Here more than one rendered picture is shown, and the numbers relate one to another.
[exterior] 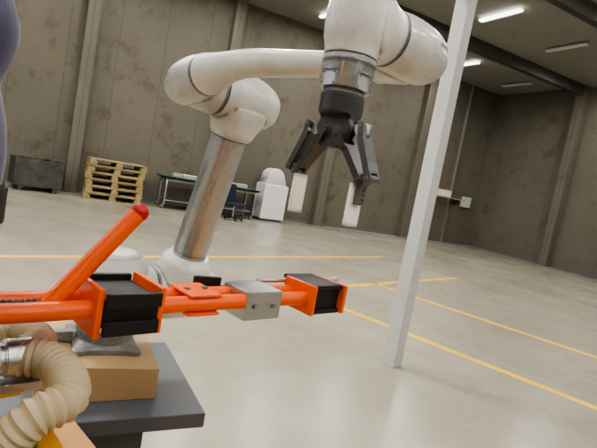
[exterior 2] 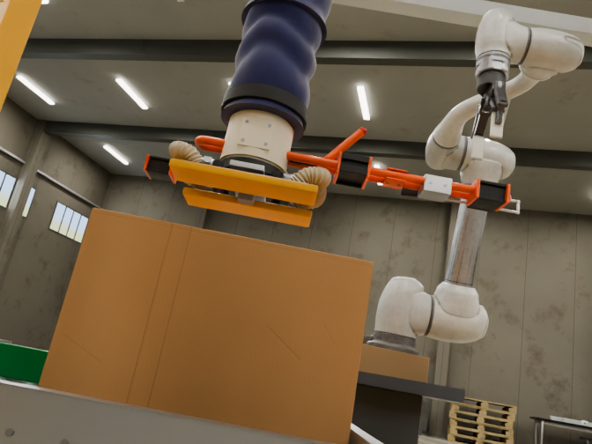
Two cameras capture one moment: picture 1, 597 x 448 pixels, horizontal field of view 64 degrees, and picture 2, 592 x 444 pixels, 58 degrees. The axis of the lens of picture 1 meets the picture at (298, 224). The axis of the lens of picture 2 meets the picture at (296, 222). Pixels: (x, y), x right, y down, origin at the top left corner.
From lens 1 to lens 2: 1.02 m
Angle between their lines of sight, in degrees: 49
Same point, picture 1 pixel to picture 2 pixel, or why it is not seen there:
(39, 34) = not seen: hidden behind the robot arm
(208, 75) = (441, 130)
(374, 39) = (499, 41)
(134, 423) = (404, 383)
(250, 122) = (487, 167)
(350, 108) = (491, 79)
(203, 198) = (461, 232)
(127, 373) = (403, 357)
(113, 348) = (396, 345)
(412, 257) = not seen: outside the picture
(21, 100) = not seen: hidden behind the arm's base
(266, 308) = (440, 186)
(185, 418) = (447, 389)
